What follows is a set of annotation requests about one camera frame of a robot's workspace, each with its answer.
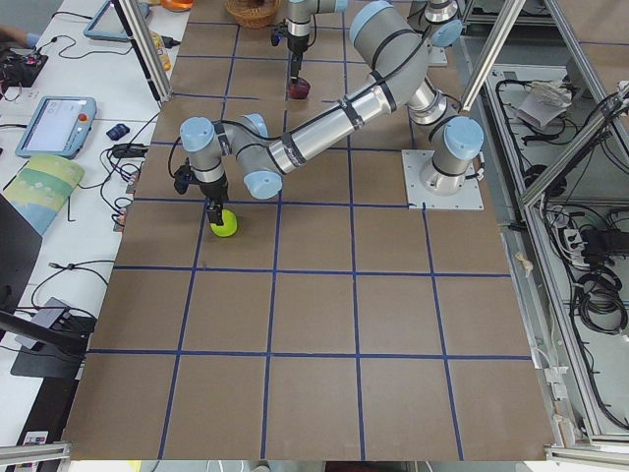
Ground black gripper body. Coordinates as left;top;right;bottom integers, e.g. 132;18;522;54
200;177;229;210
288;35;309;79

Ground green apple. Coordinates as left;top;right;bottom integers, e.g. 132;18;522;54
210;209;238;238

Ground dark red apple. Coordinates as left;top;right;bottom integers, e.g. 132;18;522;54
286;77;311;100

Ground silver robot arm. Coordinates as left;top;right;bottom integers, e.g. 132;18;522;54
270;1;463;85
171;1;485;225

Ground woven wicker basket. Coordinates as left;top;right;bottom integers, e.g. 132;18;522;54
224;0;281;30

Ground person hand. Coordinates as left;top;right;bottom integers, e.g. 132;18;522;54
0;24;28;47

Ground black power adapter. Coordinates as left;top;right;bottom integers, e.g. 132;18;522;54
111;143;148;159

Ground dark blue small pouch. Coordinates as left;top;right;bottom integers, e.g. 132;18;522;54
106;123;130;141

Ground orange cylindrical container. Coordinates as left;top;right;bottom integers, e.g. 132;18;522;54
160;0;194;12

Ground yellow juice bottle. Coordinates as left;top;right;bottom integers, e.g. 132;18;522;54
150;31;171;72

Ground black allen key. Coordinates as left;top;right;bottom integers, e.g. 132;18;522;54
66;196;76;223

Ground near blue teach pendant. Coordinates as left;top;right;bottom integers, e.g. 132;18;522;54
15;95;97;159

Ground blue teach pendant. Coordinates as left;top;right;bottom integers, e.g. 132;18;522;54
15;95;97;159
83;1;128;42

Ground green patterned rolled tube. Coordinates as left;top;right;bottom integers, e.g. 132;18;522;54
2;153;85;235

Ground grey usb hub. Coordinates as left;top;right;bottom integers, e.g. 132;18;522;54
30;297;70;328

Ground far blue teach pendant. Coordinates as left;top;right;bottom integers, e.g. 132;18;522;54
83;1;128;42

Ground black monitor stand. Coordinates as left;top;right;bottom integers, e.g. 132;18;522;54
1;199;95;379

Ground white power strip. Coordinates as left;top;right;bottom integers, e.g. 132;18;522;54
560;227;590;269

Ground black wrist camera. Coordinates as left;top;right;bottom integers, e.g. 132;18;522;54
173;165;194;195

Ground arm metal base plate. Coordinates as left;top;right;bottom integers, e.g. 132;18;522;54
428;32;448;67
401;149;484;211

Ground aluminium frame post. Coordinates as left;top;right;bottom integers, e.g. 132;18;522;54
112;0;172;103

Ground coiled black cables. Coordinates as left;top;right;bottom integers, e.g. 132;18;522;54
572;272;625;335

